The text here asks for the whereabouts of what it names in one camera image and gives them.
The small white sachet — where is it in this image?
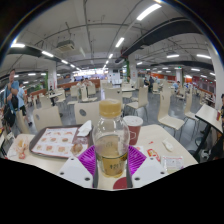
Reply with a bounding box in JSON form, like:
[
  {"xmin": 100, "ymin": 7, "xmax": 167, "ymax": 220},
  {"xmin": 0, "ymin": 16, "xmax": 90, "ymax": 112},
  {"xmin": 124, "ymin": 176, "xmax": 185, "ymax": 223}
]
[{"xmin": 162, "ymin": 138, "xmax": 175, "ymax": 153}]

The clear bottle of yellow drink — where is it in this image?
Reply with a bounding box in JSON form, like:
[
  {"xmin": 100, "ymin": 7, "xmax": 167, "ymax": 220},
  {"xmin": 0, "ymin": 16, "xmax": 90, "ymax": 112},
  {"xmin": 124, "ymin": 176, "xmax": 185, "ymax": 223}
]
[{"xmin": 92, "ymin": 98, "xmax": 131, "ymax": 179}]

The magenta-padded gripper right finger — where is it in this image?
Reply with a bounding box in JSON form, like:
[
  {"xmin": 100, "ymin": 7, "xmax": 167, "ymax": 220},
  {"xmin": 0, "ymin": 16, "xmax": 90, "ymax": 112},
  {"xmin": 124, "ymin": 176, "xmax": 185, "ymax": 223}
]
[{"xmin": 126, "ymin": 145, "xmax": 169, "ymax": 189}]

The brown food tray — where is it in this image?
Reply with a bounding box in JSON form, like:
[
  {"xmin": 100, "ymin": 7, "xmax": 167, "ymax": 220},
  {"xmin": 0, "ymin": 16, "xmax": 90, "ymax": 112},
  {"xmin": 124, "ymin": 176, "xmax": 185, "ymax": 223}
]
[{"xmin": 28, "ymin": 124, "xmax": 94, "ymax": 159}]

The clear plastic food bag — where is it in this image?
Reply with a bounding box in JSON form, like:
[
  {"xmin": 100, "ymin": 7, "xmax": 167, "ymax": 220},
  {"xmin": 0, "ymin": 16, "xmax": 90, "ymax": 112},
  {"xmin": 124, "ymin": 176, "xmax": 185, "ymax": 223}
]
[{"xmin": 8, "ymin": 133, "xmax": 34, "ymax": 160}]

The white paper napkin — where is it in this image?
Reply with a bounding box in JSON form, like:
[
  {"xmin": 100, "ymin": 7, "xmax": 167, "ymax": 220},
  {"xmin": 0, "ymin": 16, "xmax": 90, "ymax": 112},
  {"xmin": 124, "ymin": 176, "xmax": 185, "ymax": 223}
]
[{"xmin": 76, "ymin": 119, "xmax": 93, "ymax": 138}]

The group of ceiling lights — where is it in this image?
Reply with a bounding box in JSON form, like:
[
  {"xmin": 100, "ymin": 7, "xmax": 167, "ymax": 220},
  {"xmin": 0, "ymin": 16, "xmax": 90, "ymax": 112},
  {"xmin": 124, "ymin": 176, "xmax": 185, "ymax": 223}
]
[{"xmin": 6, "ymin": 2, "xmax": 218, "ymax": 86}]

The clear plastic packet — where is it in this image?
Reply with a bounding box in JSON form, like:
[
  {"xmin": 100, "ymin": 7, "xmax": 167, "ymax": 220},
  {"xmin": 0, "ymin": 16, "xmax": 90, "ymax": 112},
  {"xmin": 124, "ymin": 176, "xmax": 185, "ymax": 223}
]
[{"xmin": 160, "ymin": 155, "xmax": 184, "ymax": 174}]

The beige cafeteria chair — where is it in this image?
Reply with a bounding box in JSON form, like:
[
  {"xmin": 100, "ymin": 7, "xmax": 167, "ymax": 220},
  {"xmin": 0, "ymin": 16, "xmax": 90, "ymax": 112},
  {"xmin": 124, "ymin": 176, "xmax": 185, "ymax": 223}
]
[
  {"xmin": 157, "ymin": 89, "xmax": 186, "ymax": 133},
  {"xmin": 73, "ymin": 101, "xmax": 101, "ymax": 126},
  {"xmin": 32, "ymin": 105, "xmax": 63, "ymax": 132}
]

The red paper cup with lid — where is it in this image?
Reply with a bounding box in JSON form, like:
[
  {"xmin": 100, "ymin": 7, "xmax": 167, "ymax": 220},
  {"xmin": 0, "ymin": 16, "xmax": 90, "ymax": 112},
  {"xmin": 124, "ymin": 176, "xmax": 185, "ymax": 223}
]
[{"xmin": 123, "ymin": 115, "xmax": 144, "ymax": 146}]

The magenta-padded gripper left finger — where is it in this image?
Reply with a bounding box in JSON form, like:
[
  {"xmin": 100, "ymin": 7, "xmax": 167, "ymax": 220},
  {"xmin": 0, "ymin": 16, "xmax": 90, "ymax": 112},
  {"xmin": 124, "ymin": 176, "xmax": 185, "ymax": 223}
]
[{"xmin": 57, "ymin": 144, "xmax": 99, "ymax": 190}]

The group of cafeteria chairs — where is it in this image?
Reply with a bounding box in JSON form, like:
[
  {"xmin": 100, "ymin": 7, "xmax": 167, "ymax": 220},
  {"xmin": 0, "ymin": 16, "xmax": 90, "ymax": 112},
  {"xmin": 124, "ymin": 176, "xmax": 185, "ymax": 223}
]
[{"xmin": 28, "ymin": 78, "xmax": 218, "ymax": 121}]

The wrapped food leftover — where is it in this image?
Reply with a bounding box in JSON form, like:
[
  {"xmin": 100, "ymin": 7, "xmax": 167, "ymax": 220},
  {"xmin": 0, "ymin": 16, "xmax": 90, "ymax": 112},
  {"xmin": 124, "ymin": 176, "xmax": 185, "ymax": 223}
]
[{"xmin": 70, "ymin": 141, "xmax": 88, "ymax": 158}]

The flat round red coaster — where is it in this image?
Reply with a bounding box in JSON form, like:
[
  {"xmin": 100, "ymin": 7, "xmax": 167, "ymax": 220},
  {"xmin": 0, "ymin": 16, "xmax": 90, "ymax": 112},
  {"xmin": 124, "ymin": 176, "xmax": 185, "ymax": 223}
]
[{"xmin": 112, "ymin": 176, "xmax": 128, "ymax": 190}]

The small red sachet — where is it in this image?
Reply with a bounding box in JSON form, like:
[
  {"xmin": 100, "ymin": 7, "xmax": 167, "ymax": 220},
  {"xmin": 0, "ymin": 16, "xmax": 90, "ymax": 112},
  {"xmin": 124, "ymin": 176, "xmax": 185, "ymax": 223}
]
[{"xmin": 146, "ymin": 148, "xmax": 162, "ymax": 160}]

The beige neighbouring table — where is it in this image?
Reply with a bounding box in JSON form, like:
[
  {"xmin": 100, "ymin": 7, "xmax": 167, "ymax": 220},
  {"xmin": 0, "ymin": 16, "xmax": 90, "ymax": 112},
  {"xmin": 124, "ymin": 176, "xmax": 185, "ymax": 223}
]
[{"xmin": 194, "ymin": 103, "xmax": 224, "ymax": 134}]

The ceiling air conditioner unit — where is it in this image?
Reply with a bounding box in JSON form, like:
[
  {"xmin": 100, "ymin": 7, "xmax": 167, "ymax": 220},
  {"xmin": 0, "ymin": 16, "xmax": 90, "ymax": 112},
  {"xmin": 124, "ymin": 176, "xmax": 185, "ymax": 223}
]
[{"xmin": 55, "ymin": 39, "xmax": 76, "ymax": 53}]

